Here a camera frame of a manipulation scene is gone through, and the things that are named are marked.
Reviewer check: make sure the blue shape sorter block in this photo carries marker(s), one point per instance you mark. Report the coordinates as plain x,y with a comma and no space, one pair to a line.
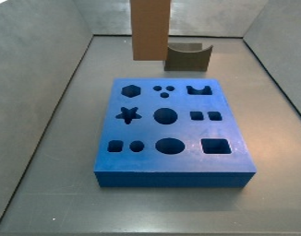
170,136

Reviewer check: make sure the dark grey arch block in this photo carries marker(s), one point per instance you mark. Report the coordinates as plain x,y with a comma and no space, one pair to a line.
187,57

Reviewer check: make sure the tan flat gripper finger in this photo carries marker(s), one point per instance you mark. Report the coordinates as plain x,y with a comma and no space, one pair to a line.
150,17

